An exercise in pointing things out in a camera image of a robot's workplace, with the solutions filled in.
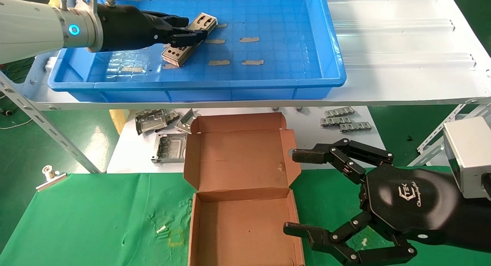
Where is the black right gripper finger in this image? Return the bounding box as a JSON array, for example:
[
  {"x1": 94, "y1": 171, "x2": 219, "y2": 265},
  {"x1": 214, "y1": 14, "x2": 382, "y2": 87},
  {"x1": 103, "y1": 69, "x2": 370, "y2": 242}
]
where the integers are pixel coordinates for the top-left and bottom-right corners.
[
  {"x1": 283, "y1": 210, "x2": 418, "y2": 266},
  {"x1": 292, "y1": 139, "x2": 395, "y2": 184}
]

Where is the green table cloth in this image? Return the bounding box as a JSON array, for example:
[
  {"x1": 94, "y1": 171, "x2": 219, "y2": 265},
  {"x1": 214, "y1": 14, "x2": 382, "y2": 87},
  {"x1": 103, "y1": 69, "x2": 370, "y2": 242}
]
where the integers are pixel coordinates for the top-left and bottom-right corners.
[{"x1": 0, "y1": 166, "x2": 491, "y2": 266}]

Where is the grey metal drive caddy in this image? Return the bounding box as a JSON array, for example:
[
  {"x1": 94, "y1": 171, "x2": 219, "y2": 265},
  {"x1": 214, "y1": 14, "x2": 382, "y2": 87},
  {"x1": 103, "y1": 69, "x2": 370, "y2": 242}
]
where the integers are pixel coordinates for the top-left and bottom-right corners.
[{"x1": 152, "y1": 133, "x2": 187, "y2": 164}]

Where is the grey metal slotted strip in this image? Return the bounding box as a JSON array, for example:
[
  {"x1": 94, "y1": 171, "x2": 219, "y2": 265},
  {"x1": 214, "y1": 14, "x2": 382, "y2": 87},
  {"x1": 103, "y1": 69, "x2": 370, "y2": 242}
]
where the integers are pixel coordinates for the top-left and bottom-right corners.
[
  {"x1": 324, "y1": 107, "x2": 355, "y2": 118},
  {"x1": 320, "y1": 117, "x2": 351, "y2": 127},
  {"x1": 339, "y1": 122, "x2": 372, "y2": 133}
]

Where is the silver binder clip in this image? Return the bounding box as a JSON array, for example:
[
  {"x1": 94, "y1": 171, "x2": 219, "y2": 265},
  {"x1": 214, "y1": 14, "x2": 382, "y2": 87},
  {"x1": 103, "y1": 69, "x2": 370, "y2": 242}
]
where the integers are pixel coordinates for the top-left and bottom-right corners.
[{"x1": 36, "y1": 165, "x2": 68, "y2": 192}]

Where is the metal I/O shield plate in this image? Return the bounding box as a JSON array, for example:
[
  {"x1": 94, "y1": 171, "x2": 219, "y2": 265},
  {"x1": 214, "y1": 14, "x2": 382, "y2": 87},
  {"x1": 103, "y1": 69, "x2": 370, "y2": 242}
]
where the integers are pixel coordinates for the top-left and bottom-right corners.
[
  {"x1": 162, "y1": 14, "x2": 218, "y2": 68},
  {"x1": 161, "y1": 12, "x2": 218, "y2": 67}
]

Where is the open brown cardboard box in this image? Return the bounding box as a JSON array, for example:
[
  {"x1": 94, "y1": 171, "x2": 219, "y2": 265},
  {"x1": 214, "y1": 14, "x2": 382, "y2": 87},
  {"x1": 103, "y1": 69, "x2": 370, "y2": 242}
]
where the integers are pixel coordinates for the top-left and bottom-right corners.
[{"x1": 183, "y1": 112, "x2": 306, "y2": 266}]

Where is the angled metal bracket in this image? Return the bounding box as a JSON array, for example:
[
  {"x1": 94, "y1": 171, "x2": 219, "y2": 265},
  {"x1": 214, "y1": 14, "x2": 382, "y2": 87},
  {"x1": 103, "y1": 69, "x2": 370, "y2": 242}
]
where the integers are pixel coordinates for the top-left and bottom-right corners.
[{"x1": 175, "y1": 109, "x2": 201, "y2": 135}]

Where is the black floor cable bundle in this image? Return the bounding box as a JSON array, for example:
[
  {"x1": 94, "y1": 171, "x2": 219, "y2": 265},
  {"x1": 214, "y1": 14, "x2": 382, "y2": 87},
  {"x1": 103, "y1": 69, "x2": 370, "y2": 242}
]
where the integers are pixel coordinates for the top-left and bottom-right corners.
[{"x1": 0, "y1": 57, "x2": 35, "y2": 82}]

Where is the large bent metal bracket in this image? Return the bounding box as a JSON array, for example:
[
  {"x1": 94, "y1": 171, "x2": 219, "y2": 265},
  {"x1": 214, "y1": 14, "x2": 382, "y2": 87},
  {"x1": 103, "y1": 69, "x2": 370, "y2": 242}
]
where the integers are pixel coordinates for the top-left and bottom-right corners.
[{"x1": 135, "y1": 109, "x2": 169, "y2": 135}]

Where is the white floor cable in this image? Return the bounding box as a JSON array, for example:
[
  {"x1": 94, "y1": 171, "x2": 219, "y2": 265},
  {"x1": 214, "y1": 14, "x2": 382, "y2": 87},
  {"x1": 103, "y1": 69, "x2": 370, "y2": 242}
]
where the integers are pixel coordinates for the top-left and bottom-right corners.
[{"x1": 0, "y1": 118, "x2": 33, "y2": 131}]

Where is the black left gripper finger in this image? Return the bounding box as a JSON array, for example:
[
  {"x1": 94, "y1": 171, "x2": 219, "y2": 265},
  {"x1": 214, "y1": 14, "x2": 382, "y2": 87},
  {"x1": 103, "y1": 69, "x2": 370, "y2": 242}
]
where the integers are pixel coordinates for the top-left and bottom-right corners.
[
  {"x1": 165, "y1": 29, "x2": 208, "y2": 48},
  {"x1": 147, "y1": 11, "x2": 189, "y2": 29}
]

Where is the blue plastic tray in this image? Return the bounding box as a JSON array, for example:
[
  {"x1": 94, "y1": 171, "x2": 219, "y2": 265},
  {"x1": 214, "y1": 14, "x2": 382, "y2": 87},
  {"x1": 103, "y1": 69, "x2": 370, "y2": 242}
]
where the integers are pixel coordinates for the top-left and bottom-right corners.
[{"x1": 48, "y1": 0, "x2": 347, "y2": 103}]

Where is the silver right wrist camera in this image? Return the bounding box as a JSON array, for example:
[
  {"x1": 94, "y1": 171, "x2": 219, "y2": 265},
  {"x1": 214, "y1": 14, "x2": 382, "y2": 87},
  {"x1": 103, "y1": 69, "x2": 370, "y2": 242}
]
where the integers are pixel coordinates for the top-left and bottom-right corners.
[{"x1": 443, "y1": 117, "x2": 491, "y2": 200}]

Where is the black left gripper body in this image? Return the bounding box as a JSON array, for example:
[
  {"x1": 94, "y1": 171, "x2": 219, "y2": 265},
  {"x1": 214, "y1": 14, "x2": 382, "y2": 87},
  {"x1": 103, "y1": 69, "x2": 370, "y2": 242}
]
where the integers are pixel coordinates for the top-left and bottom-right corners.
[{"x1": 95, "y1": 3, "x2": 171, "y2": 53}]

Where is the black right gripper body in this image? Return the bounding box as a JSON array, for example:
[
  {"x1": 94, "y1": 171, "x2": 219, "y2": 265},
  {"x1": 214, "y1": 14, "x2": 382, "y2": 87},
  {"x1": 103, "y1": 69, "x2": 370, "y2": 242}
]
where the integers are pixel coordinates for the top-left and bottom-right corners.
[{"x1": 361, "y1": 166, "x2": 491, "y2": 253}]

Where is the white flat shelf board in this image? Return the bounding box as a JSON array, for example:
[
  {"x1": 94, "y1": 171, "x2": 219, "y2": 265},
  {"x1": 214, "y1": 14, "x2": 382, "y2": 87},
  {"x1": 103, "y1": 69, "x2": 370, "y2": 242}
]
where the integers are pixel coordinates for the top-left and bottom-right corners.
[{"x1": 107, "y1": 106, "x2": 386, "y2": 174}]

